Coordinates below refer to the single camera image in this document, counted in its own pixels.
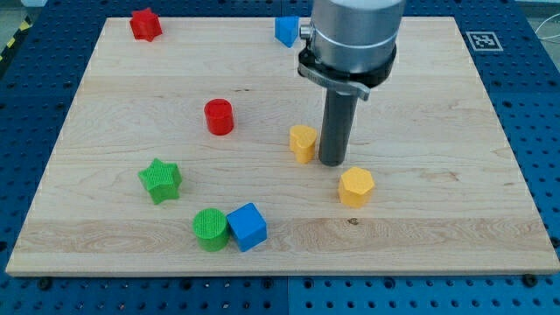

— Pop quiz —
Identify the yellow heart block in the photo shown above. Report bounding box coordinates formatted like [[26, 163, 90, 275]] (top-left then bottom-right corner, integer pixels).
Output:
[[290, 124, 318, 164]]

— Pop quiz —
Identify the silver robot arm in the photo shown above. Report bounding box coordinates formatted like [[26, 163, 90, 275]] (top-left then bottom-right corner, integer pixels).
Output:
[[297, 0, 406, 101]]

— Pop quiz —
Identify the wooden board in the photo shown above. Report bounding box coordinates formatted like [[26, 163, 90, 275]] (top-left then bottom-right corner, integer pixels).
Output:
[[6, 17, 559, 277]]

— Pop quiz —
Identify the red cylinder block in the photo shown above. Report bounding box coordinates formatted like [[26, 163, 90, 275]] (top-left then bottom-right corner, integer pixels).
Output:
[[204, 99, 235, 136]]

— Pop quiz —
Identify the blue cube block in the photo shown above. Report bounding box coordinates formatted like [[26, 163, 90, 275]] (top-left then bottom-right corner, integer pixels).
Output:
[[227, 203, 268, 252]]

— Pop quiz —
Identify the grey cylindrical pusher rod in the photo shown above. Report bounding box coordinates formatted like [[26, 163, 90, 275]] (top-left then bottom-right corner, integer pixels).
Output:
[[318, 89, 358, 166]]

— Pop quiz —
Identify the yellow hexagon block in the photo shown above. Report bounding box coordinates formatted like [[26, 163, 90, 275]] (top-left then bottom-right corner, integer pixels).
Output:
[[338, 167, 375, 208]]

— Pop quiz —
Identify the green cylinder block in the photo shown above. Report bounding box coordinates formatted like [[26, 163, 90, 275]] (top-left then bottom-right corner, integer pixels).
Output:
[[192, 208, 229, 252]]

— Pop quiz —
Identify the green star block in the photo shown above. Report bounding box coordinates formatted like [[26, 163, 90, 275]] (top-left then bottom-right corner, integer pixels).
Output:
[[137, 158, 182, 205]]

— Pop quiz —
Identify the blue triangle block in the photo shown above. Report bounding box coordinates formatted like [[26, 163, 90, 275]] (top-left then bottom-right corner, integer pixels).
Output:
[[275, 16, 299, 48]]

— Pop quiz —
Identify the red star block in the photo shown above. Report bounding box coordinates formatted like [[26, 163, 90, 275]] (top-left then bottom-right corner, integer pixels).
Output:
[[129, 8, 163, 42]]

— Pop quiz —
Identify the fiducial marker tag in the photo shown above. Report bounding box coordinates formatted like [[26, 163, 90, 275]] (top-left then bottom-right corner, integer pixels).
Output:
[[465, 31, 503, 52]]

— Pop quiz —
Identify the yellow black hazard tape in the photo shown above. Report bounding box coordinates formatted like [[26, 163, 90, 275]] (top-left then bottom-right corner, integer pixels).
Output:
[[1, 16, 32, 66]]

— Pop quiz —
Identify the white cable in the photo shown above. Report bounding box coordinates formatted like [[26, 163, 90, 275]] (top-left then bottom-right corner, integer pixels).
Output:
[[534, 11, 560, 43]]

